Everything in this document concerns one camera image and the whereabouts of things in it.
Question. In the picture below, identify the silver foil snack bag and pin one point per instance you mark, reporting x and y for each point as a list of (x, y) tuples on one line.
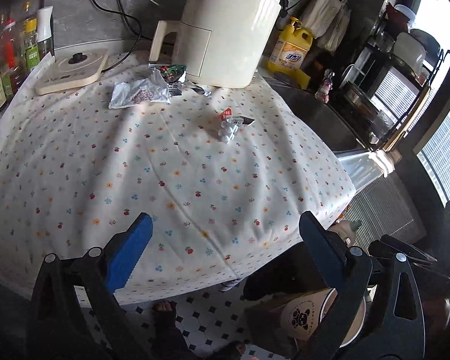
[(151, 89)]

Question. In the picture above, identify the cream air fryer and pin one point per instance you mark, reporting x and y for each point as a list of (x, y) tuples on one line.
[(220, 42)]

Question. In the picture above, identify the white pill blister pack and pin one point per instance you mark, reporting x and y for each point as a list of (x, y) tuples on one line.
[(227, 132)]

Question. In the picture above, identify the red cigarette pack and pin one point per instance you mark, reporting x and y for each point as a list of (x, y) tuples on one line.
[(228, 116)]

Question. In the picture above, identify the white top oil sprayer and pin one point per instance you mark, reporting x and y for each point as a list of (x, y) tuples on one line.
[(45, 42)]

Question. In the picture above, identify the green candy wrapper bag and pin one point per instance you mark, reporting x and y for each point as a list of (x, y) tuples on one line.
[(173, 74)]

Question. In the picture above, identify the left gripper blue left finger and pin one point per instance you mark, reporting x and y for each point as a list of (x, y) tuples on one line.
[(124, 250)]

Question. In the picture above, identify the hanging plastic bags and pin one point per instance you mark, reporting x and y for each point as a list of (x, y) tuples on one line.
[(327, 20)]

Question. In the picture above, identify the cream induction cooker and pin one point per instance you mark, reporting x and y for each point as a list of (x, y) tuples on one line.
[(78, 70)]

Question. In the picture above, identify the black dish rack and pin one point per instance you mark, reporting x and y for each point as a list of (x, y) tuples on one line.
[(389, 85)]

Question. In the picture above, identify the yellow dish soap bottle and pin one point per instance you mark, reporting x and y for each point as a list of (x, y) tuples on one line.
[(289, 52)]

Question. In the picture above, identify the white trash bucket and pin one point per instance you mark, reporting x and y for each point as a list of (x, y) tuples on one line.
[(301, 316)]

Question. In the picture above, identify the red cap oil bottle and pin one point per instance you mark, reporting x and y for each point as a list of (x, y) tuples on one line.
[(13, 67)]

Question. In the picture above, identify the yellow cap green bottle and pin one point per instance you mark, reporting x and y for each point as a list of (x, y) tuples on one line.
[(30, 44)]

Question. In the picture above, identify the floral white tablecloth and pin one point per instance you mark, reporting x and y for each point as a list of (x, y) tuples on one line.
[(73, 173)]

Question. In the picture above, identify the stainless steel sink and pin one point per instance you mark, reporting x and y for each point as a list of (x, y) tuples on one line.
[(321, 118)]

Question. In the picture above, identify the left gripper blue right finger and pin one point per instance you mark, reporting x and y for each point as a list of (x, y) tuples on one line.
[(326, 249)]

